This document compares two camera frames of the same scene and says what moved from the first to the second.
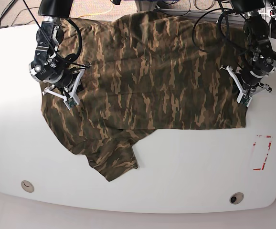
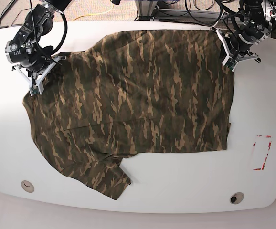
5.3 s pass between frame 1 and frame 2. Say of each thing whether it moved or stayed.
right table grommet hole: stayed
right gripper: moved
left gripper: moved
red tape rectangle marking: stayed
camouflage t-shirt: moved
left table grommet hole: stayed
